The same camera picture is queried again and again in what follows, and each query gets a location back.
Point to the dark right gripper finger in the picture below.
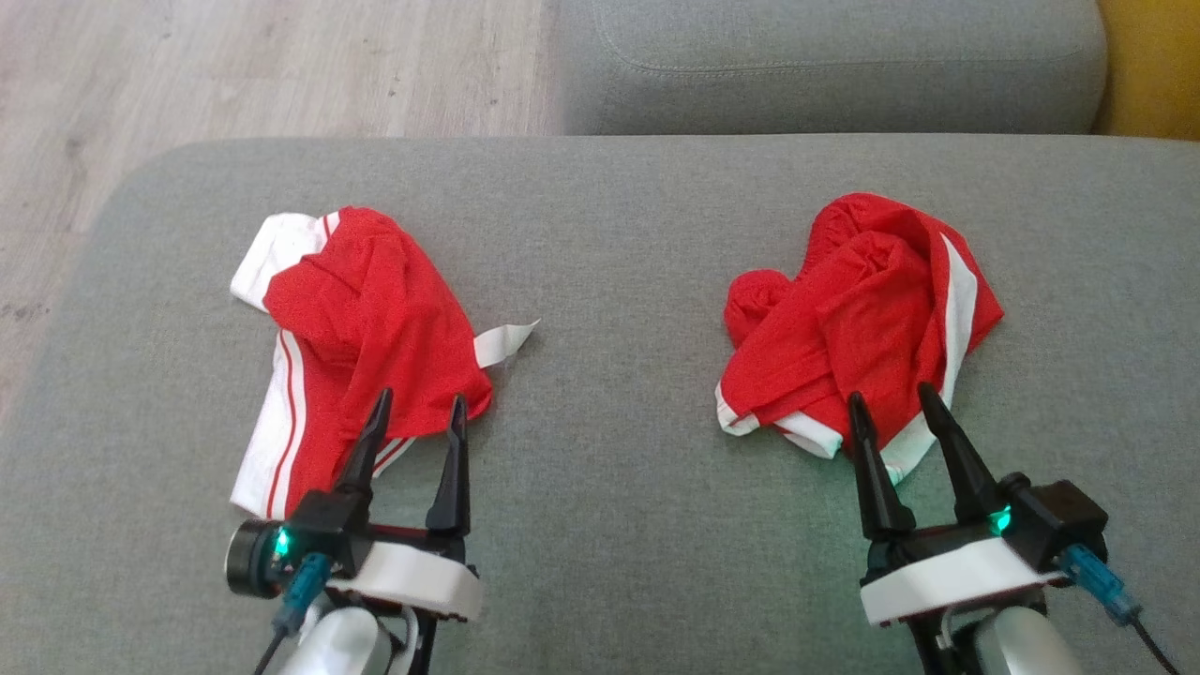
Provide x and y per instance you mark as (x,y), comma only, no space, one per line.
(877,478)
(966,473)

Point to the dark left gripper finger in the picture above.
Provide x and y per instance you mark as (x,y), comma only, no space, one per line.
(453,487)
(367,450)

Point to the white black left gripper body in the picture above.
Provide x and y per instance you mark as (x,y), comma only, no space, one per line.
(412,577)

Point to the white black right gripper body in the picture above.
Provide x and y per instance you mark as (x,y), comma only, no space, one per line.
(947,577)

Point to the red white basketball jersey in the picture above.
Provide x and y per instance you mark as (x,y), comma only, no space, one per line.
(366,309)

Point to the red shorts white trim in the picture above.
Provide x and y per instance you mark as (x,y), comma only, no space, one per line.
(862,309)

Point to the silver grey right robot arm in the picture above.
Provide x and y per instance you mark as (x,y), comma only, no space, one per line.
(1027,647)

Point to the large grey sofa seat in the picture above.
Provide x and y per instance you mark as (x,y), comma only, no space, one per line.
(609,469)

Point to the grey sofa cushion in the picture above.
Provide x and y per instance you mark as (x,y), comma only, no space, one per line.
(825,56)

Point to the yellow cushion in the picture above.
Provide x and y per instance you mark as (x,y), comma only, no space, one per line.
(1153,66)

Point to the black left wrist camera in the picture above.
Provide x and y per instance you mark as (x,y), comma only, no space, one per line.
(314,520)

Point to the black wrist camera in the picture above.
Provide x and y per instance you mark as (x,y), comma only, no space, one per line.
(314,520)
(1059,516)

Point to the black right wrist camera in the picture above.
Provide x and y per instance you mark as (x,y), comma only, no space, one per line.
(1059,516)

